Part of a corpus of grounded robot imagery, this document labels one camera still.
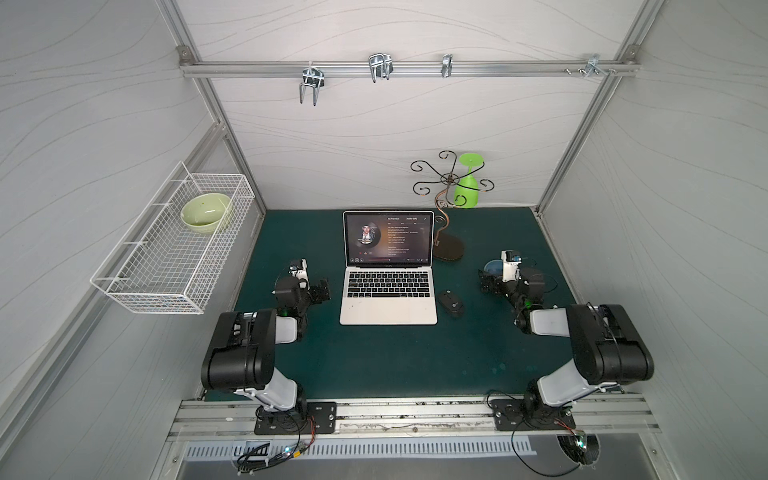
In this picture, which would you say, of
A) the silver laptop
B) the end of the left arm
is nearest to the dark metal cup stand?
the silver laptop

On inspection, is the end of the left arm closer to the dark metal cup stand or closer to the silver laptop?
the silver laptop

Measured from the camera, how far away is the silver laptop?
93cm
